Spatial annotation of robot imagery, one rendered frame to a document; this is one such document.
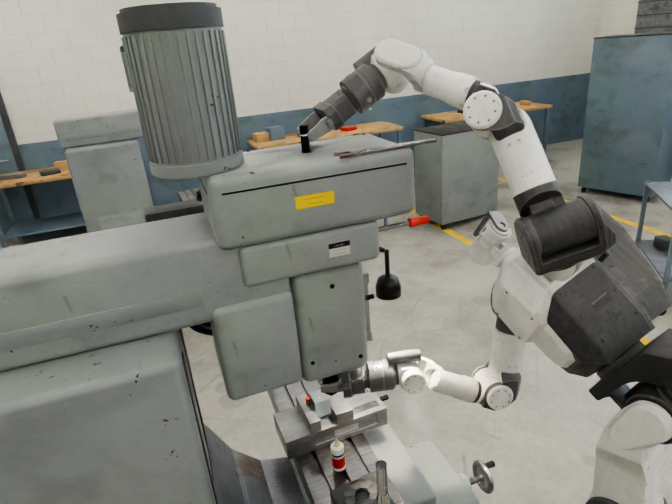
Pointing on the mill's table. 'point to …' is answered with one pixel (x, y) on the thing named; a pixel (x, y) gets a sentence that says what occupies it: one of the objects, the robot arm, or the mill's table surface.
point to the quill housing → (330, 321)
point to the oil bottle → (338, 456)
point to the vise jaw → (340, 408)
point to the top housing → (307, 190)
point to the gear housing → (308, 253)
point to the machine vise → (311, 428)
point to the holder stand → (356, 491)
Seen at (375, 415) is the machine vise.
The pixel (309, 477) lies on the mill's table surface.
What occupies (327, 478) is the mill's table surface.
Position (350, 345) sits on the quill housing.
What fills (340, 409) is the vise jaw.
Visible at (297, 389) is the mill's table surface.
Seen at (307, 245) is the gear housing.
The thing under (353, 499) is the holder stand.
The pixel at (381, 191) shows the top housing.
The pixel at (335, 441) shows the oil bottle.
